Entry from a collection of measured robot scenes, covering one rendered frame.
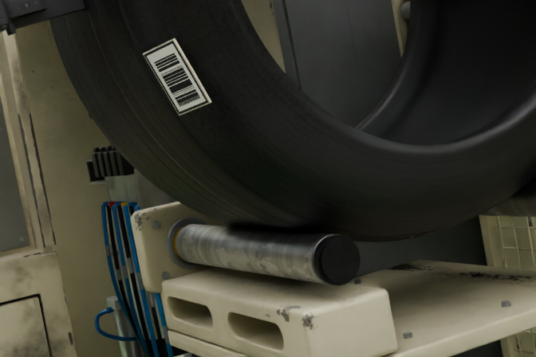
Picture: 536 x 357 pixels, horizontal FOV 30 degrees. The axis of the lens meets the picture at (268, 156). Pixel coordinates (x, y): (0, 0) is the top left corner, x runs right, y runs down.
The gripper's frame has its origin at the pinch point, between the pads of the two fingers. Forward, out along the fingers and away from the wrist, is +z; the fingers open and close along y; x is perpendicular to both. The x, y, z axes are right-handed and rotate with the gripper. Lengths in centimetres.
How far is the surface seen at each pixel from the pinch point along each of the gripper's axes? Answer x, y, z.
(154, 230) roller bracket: 26.3, 23.0, 10.8
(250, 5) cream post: 4.7, 25.5, 32.9
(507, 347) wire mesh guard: 62, 26, 56
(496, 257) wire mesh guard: 49, 26, 59
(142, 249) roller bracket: 27.8, 23.2, 8.8
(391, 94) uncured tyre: 20, 17, 43
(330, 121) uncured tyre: 17.3, -12.5, 17.1
